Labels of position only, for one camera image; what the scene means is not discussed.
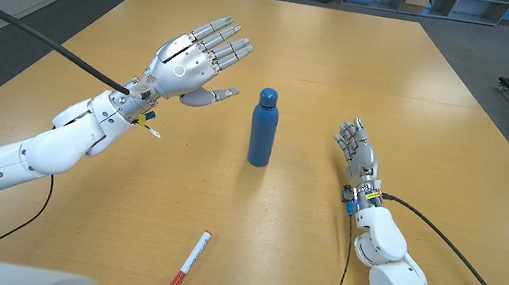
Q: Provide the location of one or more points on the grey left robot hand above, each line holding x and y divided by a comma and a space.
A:
179, 68

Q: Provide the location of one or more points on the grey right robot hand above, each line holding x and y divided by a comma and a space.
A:
362, 156

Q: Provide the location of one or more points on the blue bottle cap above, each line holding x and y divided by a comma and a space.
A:
268, 98

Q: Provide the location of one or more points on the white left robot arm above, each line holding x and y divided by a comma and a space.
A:
56, 148

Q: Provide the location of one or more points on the blue metal water bottle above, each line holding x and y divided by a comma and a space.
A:
262, 136

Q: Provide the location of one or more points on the white marker with red cap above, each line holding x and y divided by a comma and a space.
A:
193, 257

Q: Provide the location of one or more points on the small cardboard box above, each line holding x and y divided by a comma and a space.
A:
416, 1

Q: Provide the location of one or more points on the grey metal shelf unit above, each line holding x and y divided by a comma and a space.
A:
471, 8

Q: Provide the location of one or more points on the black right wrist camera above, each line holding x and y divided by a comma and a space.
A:
348, 193

